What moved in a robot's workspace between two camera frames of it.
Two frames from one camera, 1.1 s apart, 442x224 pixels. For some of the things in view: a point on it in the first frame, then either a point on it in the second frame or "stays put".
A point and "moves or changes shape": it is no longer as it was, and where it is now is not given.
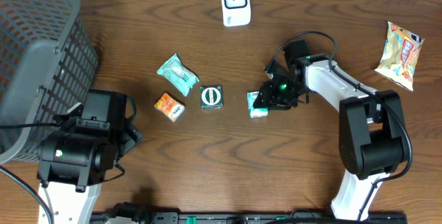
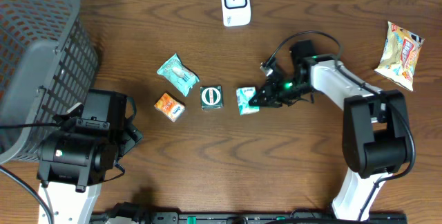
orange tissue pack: [170, 106] stays put
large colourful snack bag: [400, 55] stays put
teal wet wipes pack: [178, 75] stays put
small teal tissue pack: [255, 112] moves or changes shape
